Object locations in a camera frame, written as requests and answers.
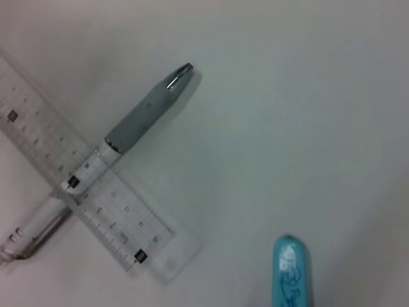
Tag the grey white pen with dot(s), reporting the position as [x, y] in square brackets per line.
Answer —
[140, 115]

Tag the clear plastic ruler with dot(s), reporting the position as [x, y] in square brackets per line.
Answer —
[105, 217]

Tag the blue scissors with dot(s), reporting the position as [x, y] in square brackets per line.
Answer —
[292, 272]

